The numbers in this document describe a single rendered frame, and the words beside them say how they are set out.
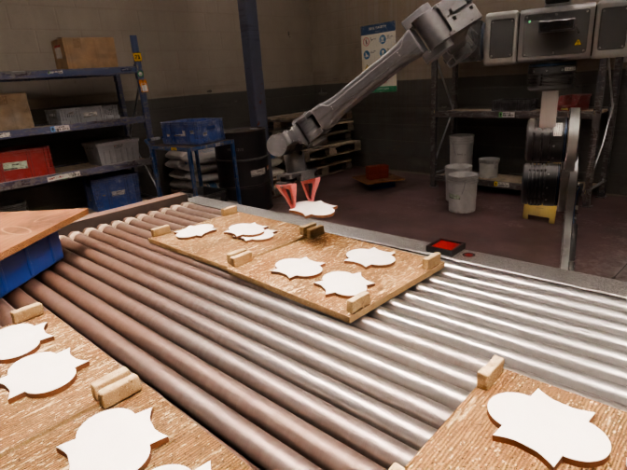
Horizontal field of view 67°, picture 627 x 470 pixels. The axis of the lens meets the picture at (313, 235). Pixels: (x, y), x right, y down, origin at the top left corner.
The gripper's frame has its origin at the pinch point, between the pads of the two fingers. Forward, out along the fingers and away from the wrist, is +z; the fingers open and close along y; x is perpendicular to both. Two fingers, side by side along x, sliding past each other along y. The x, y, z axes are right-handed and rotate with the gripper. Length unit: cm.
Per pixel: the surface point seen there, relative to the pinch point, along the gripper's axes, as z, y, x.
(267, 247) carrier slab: 10.1, -11.2, 4.6
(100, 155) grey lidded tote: -27, 87, 414
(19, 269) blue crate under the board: 3, -65, 37
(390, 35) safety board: -122, 462, 316
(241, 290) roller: 13.8, -30.1, -9.2
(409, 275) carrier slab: 15.6, -2.9, -36.9
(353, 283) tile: 14.0, -15.2, -31.2
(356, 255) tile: 12.6, -2.1, -20.6
